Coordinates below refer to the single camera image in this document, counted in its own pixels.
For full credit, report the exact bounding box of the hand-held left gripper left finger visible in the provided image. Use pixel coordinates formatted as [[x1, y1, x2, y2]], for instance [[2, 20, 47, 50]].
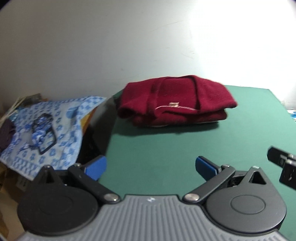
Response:
[[37, 155, 121, 205]]

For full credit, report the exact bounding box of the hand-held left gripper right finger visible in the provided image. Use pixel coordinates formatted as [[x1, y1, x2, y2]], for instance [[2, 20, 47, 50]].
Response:
[[183, 156, 267, 205]]

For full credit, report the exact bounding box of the red knit sweater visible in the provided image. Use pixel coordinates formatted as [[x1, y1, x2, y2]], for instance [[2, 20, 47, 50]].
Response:
[[117, 75, 238, 128]]

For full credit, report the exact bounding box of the green table cover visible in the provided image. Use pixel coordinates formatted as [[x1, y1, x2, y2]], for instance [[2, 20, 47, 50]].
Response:
[[98, 85, 296, 241]]

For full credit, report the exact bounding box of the blue patterned cloth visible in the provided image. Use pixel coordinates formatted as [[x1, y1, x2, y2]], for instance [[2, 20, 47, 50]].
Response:
[[0, 96, 108, 181]]

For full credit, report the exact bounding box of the dark purple cloth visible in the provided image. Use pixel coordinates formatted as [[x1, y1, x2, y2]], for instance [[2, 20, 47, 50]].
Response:
[[0, 119, 16, 153]]

